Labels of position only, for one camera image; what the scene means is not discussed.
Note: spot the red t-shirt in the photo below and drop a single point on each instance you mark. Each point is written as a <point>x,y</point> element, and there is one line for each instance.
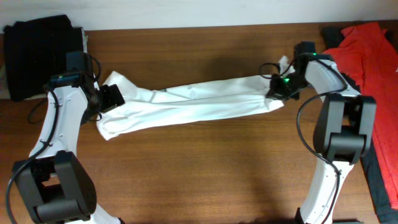
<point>365,55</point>

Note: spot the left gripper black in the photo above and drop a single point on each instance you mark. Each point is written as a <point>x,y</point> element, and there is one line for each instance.
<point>114,97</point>

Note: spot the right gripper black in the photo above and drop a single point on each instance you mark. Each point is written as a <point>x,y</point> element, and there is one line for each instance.
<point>275,91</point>

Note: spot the white t-shirt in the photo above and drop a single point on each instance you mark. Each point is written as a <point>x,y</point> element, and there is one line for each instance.
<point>206,101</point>

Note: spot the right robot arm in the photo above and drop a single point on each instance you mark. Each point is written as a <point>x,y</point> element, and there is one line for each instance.
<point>342,134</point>

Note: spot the folded beige garment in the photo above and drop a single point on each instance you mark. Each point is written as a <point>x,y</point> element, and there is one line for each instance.
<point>3,84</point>

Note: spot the dark garment under red shirt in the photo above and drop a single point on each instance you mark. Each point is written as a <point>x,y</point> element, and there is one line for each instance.
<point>370,168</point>

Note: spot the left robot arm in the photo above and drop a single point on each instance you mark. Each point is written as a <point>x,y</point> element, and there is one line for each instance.
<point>53,184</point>

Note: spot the folded black garment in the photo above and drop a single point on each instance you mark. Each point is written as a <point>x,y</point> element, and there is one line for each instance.
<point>34,59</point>

